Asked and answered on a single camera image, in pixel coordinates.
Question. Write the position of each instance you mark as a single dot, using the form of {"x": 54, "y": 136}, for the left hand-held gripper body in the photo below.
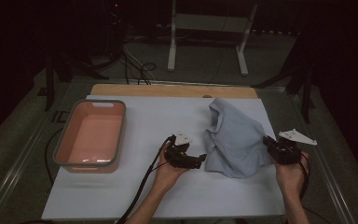
{"x": 180, "y": 158}

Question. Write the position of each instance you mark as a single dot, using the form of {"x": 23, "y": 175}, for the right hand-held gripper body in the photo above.
{"x": 286, "y": 152}

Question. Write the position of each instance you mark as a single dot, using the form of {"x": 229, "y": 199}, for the light blue sleeveless garment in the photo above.
{"x": 236, "y": 143}

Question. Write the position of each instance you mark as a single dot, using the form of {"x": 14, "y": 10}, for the pink basin with grey rim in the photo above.
{"x": 90, "y": 137}

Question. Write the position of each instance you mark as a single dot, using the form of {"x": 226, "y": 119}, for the person's left hand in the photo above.
{"x": 166, "y": 174}

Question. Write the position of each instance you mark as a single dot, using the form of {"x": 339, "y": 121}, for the person's right hand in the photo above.
{"x": 292, "y": 179}

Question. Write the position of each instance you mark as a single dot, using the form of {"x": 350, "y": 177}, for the white table mat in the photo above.
{"x": 155, "y": 121}

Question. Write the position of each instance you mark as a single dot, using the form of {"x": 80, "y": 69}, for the black metal stand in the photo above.
{"x": 306, "y": 99}
{"x": 49, "y": 90}

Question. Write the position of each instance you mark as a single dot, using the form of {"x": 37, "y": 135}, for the small round brown knob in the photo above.
{"x": 207, "y": 96}

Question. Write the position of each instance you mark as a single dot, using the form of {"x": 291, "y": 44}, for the white metal stand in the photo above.
{"x": 172, "y": 46}

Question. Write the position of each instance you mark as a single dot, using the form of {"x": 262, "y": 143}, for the metal floor rail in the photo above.
{"x": 183, "y": 83}
{"x": 326, "y": 174}
{"x": 12, "y": 180}

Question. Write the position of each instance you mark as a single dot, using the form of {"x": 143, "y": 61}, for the black floor frame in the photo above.
{"x": 56, "y": 116}

